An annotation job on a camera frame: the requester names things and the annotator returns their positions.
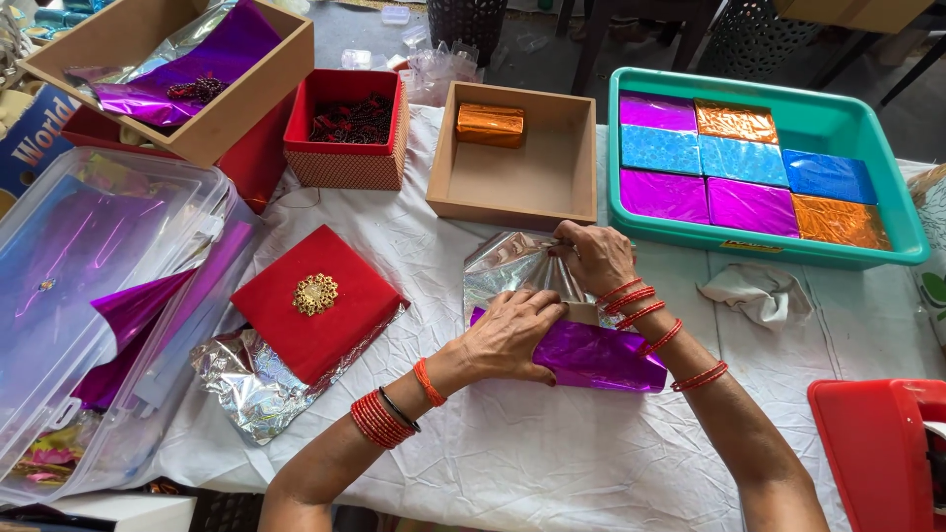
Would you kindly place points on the bundle of purple foil sheets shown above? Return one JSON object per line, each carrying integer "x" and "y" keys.
{"x": 140, "y": 310}

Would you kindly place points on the purple silver-backed foil sheet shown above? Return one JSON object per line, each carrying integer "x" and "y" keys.
{"x": 598, "y": 358}

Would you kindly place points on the person's right fingers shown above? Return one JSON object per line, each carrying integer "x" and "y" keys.
{"x": 567, "y": 240}

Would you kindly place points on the purple foil wrapped box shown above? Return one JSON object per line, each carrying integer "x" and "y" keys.
{"x": 663, "y": 196}
{"x": 752, "y": 208}
{"x": 656, "y": 111}

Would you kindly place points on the red plastic container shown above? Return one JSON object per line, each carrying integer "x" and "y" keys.
{"x": 865, "y": 451}

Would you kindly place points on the small clear plastic container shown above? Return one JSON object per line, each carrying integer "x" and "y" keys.
{"x": 356, "y": 60}
{"x": 395, "y": 15}

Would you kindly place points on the dark red bead ornament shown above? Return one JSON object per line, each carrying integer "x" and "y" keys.
{"x": 196, "y": 89}

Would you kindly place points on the orange thread wristband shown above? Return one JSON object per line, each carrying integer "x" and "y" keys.
{"x": 430, "y": 383}

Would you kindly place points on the person's right hand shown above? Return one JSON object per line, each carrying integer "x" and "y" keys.
{"x": 602, "y": 258}

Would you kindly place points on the brown cardboard carton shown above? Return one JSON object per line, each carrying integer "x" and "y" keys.
{"x": 850, "y": 13}

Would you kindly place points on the heap of clear plastic containers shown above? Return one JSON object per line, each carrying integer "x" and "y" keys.
{"x": 440, "y": 70}

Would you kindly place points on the blue printed carton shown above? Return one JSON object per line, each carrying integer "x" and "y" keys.
{"x": 33, "y": 140}

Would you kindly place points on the large open wooden box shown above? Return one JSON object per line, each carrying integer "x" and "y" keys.
{"x": 222, "y": 129}

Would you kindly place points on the brown cardboard box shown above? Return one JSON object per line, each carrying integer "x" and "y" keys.
{"x": 582, "y": 313}

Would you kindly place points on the orange foil wrapped box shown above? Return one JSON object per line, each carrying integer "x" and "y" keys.
{"x": 735, "y": 122}
{"x": 841, "y": 223}
{"x": 490, "y": 124}

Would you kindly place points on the black bangle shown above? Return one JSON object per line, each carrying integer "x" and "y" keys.
{"x": 403, "y": 415}

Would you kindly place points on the teal plastic tray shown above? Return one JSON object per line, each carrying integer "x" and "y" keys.
{"x": 828, "y": 118}

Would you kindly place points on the clear plastic storage bin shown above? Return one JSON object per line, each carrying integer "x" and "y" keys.
{"x": 66, "y": 244}

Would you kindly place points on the crumpled beige cloth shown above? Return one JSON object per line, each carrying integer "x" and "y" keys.
{"x": 754, "y": 295}

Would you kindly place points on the dark blue foil wrapped box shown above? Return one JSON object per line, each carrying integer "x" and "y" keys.
{"x": 829, "y": 177}

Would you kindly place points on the dark wooden furniture legs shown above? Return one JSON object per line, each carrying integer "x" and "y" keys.
{"x": 598, "y": 37}

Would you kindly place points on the black perforated basket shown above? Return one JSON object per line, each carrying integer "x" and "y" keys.
{"x": 467, "y": 26}
{"x": 754, "y": 37}

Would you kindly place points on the person's left hand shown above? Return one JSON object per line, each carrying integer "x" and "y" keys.
{"x": 499, "y": 343}

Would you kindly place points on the small open wooden box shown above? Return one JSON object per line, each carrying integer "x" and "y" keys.
{"x": 517, "y": 181}

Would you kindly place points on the large red box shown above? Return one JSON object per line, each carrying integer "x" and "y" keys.
{"x": 255, "y": 166}

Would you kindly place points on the silver holographic foil sheet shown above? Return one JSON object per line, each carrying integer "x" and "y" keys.
{"x": 251, "y": 391}

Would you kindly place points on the red patterned open box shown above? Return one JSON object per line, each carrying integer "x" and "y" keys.
{"x": 347, "y": 166}

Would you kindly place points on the gold brooch ornament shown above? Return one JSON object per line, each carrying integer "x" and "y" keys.
{"x": 315, "y": 295}

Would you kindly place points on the light blue foil wrapped box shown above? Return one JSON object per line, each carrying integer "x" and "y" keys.
{"x": 743, "y": 161}
{"x": 659, "y": 150}

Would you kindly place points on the white bag with green print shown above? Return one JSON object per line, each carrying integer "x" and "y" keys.
{"x": 931, "y": 251}

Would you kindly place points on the heap of dark red beads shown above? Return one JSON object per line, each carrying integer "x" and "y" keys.
{"x": 353, "y": 120}

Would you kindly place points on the teal foil rolls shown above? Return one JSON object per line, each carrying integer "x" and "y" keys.
{"x": 63, "y": 13}

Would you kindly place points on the white tablecloth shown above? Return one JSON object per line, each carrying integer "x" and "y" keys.
{"x": 562, "y": 458}

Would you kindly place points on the red velvet box lid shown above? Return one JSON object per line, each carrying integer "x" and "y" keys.
{"x": 325, "y": 332}

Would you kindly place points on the stack of red bangles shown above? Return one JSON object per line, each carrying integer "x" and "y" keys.
{"x": 381, "y": 421}

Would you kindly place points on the white box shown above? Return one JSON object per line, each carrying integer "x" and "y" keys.
{"x": 125, "y": 511}

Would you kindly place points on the set of thin red bangles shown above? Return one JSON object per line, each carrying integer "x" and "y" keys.
{"x": 640, "y": 314}

